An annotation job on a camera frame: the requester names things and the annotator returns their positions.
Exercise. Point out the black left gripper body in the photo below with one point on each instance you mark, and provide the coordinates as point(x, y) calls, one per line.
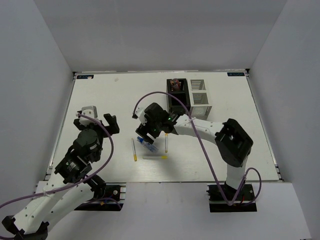
point(100, 129)

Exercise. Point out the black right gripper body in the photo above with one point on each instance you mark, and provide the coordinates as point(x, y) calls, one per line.
point(152, 127)

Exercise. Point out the blue capped spray bottle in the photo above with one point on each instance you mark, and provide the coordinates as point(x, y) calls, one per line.
point(147, 145)

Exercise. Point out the yellow capped marker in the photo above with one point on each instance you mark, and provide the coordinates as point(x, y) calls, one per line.
point(134, 150)

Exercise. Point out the clear tube of markers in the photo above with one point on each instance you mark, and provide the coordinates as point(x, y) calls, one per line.
point(175, 84)

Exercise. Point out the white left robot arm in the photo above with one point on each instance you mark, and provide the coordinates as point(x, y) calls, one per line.
point(71, 183)

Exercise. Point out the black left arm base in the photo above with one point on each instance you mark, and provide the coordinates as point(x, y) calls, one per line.
point(112, 201)

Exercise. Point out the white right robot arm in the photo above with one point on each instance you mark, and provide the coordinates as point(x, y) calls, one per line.
point(232, 141)

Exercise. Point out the orange tipped marker middle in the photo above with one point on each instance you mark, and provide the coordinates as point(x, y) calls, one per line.
point(166, 143)

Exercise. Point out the yellow capped marker horizontal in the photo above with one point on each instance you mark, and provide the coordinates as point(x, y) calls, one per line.
point(155, 157)

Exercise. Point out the black slotted organizer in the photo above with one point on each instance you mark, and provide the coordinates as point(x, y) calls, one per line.
point(182, 95)

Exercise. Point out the white slotted organizer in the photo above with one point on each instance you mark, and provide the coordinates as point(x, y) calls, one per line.
point(200, 99)

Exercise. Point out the dark logo sticker left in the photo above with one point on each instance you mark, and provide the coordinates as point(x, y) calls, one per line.
point(85, 77)

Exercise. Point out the dark logo sticker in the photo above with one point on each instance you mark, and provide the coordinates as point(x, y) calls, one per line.
point(236, 74)
point(85, 77)

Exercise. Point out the dark logo sticker right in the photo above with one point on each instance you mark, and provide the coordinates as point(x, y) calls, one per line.
point(236, 74)

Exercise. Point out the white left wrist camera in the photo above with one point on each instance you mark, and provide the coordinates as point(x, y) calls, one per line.
point(89, 111)

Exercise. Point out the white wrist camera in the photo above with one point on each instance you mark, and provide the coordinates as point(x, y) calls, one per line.
point(139, 114)
point(89, 111)

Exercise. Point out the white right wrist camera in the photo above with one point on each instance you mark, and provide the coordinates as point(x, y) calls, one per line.
point(139, 114)

